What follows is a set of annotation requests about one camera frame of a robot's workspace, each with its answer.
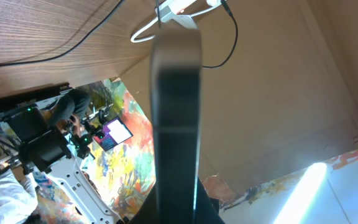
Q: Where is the laptop with purple screen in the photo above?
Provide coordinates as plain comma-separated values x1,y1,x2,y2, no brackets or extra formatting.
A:
93,116,133,152

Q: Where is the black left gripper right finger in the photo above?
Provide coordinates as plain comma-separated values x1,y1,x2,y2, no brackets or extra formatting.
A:
195,179,224,224

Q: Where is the blue screen smartphone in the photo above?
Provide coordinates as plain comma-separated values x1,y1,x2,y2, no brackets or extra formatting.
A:
150,29,202,223

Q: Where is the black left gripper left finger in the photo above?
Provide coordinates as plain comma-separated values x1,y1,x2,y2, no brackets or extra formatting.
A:
129,186,157,224

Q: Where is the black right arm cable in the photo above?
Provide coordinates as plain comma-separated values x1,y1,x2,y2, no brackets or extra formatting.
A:
0,0,127,71

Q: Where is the white power strip cable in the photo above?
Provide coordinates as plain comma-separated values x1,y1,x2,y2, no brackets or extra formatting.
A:
130,4,223,44

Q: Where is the white power strip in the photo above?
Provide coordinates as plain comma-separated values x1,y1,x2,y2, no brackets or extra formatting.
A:
154,0,226,30

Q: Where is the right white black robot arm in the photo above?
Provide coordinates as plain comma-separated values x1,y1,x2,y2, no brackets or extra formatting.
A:
0,105,223,223

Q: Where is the person in dark clothing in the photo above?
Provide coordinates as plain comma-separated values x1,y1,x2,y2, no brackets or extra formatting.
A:
47,89,91,137

